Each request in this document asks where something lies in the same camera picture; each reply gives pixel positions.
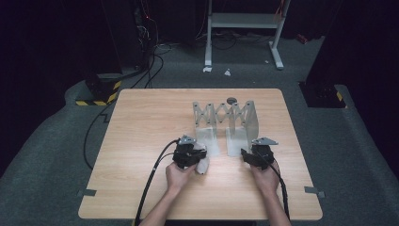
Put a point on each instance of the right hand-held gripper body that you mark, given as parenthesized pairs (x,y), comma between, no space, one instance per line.
(262,157)

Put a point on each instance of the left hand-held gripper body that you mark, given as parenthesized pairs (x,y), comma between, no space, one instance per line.
(185,155)

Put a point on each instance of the small red object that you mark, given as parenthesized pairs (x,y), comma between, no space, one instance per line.
(302,38)

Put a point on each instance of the grey tape strip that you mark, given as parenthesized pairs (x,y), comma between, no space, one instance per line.
(312,190)
(87,192)

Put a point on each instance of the expandable grey metal bookend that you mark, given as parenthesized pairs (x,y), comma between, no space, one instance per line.
(236,141)

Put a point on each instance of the white metal stand frame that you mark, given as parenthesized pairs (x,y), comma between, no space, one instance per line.
(241,20)

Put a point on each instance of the light grey cloth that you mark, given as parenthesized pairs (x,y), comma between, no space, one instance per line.
(203,166)

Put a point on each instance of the black yellow-striped pillar base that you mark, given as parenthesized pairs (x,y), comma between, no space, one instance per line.
(321,95)
(100,91)

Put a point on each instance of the person's left hand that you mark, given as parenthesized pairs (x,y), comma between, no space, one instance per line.
(177,179)

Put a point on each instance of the white paper scrap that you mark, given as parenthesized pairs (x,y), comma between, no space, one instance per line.
(207,69)
(227,73)

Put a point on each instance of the person's right hand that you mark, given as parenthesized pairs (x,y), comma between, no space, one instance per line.
(266,180)

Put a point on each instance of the grey round table grommet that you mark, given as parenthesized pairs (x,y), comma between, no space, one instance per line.
(231,100)

